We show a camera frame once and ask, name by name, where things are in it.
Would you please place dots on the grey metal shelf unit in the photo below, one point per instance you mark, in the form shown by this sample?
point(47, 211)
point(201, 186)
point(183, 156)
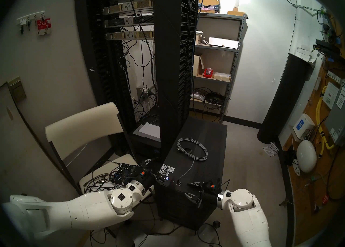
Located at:
point(221, 27)

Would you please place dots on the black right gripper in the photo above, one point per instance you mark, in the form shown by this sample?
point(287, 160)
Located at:
point(209, 194)

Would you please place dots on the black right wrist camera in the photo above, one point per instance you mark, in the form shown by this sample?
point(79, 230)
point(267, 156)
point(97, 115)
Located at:
point(213, 186)

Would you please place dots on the black wall router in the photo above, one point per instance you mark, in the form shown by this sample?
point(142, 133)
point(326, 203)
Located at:
point(326, 47)

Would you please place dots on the white label sheet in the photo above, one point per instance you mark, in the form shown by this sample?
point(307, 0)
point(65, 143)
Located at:
point(331, 95)

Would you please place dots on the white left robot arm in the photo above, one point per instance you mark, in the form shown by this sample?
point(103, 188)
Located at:
point(80, 211)

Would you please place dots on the wall power outlet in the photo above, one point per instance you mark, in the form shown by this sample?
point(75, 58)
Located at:
point(140, 91)

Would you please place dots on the pink plastic bag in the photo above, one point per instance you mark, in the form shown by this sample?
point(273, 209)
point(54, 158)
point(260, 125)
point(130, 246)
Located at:
point(209, 8)

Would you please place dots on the black UPS unit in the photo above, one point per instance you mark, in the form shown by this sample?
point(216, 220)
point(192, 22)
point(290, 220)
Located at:
point(145, 149)

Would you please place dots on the white flat box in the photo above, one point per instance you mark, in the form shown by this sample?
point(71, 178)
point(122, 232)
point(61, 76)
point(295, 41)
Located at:
point(223, 43)

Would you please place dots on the grey AT&T utility box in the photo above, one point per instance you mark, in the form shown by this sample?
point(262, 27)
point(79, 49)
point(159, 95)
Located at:
point(338, 120)

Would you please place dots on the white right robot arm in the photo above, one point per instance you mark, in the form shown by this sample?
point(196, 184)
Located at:
point(248, 216)

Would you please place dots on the white key hook rack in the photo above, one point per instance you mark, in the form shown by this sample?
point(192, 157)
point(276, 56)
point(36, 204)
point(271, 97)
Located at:
point(31, 18)

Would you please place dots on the small white boxes stack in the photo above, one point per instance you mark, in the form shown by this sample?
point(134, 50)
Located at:
point(304, 54)

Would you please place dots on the black server rack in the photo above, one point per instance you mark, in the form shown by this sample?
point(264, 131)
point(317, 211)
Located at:
point(172, 60)

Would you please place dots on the small cardboard box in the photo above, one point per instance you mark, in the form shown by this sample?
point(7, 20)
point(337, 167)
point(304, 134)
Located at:
point(235, 13)

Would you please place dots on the open cardboard box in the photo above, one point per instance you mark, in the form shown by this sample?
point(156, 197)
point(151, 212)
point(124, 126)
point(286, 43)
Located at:
point(198, 66)

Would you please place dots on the dark hanging key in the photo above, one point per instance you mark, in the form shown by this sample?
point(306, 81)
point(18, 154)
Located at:
point(28, 25)
point(22, 28)

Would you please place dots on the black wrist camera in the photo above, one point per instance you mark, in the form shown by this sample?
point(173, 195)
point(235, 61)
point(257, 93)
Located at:
point(213, 186)
point(144, 172)

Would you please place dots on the grey flat device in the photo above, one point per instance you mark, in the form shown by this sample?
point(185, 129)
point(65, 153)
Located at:
point(149, 130)

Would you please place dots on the plywood backboard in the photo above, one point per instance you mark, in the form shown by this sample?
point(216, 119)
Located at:
point(304, 222)

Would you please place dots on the black Dell rack server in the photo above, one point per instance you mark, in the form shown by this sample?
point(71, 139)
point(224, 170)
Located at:
point(126, 22)

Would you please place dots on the cream padded chair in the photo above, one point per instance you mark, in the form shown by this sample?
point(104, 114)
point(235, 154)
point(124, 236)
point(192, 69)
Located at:
point(80, 125)

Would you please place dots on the red caution tag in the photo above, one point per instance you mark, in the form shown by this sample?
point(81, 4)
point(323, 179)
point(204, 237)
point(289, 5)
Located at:
point(324, 198)

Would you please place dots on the large cardboard box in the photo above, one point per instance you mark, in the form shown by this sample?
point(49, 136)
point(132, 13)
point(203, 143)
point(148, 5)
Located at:
point(209, 0)

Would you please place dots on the white box blue label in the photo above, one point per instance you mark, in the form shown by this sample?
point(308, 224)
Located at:
point(303, 126)

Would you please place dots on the white junction box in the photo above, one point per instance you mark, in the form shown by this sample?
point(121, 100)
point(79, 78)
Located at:
point(323, 20)

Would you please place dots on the white oval router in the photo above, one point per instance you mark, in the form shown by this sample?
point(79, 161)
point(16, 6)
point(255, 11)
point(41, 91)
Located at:
point(306, 156)

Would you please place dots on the white power strip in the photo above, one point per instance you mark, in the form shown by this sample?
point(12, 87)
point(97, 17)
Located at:
point(196, 97)

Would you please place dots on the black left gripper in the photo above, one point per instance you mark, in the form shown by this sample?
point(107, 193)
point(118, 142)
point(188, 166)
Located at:
point(152, 180)

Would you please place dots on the white folded bracket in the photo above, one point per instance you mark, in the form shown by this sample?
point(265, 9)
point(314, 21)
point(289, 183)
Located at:
point(271, 149)

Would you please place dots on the black blue audio interface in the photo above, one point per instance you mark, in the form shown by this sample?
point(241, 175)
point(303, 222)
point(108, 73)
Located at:
point(126, 171)

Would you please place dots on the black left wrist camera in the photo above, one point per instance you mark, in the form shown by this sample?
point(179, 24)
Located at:
point(144, 172)

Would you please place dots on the flat tan box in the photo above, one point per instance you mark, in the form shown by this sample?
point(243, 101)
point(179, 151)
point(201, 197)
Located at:
point(222, 76)

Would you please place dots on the black workstation tower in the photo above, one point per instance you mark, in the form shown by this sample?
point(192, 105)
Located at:
point(207, 130)

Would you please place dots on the small red bin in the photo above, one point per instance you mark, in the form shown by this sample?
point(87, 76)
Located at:
point(208, 74)

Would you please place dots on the brass wall plate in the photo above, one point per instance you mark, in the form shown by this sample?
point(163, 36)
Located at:
point(16, 91)

